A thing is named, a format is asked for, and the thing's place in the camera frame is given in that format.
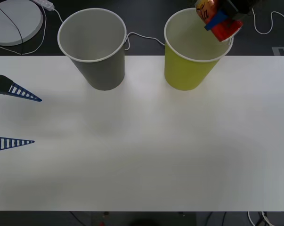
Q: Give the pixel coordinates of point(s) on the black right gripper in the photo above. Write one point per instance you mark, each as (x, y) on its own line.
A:
(243, 8)

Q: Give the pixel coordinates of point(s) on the red can with gold top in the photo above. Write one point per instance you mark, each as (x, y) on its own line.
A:
(226, 31)

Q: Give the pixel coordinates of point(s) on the yellow-green plastic waste bin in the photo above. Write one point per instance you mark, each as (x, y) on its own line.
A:
(184, 75)

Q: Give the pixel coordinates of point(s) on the grey plastic waste bin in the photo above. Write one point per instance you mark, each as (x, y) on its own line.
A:
(101, 70)

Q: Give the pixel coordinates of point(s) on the white power strip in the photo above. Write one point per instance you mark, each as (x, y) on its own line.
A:
(46, 4)

